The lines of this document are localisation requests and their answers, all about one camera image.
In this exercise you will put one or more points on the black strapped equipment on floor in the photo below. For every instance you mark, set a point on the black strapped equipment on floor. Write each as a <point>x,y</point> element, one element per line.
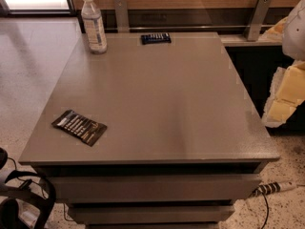
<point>15,185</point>

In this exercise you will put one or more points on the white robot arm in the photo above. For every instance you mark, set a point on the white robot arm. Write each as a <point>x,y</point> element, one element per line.
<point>293,38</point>

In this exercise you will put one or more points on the white power strip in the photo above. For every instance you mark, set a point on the white power strip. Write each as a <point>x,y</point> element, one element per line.
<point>274,187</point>

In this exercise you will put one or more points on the horizontal metal rail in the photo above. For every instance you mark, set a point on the horizontal metal rail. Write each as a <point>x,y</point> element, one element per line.
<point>196,28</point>

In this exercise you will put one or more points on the right metal wall bracket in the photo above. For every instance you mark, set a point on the right metal wall bracket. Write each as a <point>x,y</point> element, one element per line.
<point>252,31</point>

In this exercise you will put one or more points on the black rxbar chocolate wrapper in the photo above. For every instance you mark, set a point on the black rxbar chocolate wrapper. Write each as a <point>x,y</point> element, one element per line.
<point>79,126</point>

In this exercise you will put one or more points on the clear plastic water bottle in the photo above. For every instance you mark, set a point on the clear plastic water bottle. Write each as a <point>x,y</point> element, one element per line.
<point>94,28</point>

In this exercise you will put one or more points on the blue snack bar wrapper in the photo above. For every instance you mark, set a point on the blue snack bar wrapper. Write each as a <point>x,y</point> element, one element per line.
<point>155,38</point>

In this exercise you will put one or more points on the metal wall bracket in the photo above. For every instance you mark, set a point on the metal wall bracket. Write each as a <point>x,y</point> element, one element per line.
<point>121,15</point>
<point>252,31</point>

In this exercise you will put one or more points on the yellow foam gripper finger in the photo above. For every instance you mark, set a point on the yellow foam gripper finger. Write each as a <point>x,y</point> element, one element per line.
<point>287,92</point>
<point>275,32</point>

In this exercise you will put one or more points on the grey drawer cabinet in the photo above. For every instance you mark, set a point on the grey drawer cabinet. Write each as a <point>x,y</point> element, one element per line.
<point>184,140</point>

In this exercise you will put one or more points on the left metal wall bracket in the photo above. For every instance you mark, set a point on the left metal wall bracket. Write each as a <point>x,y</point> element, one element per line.
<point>121,15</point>

